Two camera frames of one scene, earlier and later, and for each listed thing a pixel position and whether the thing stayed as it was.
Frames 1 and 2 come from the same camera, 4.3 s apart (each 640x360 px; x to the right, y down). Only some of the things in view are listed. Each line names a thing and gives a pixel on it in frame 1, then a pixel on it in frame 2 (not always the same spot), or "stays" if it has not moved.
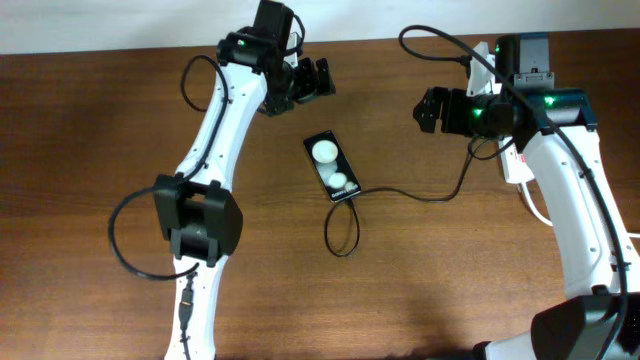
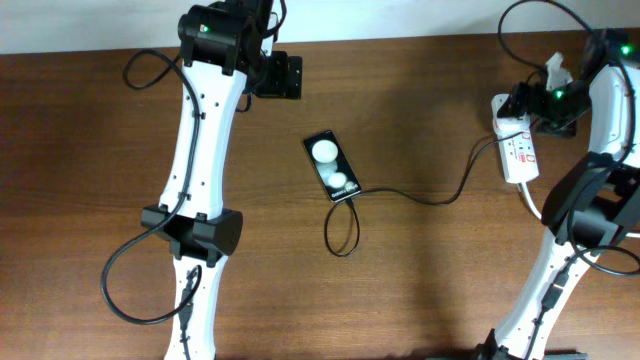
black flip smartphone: [332, 167] stays
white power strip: [515, 166] stays
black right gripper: [454, 102] to [534, 96]
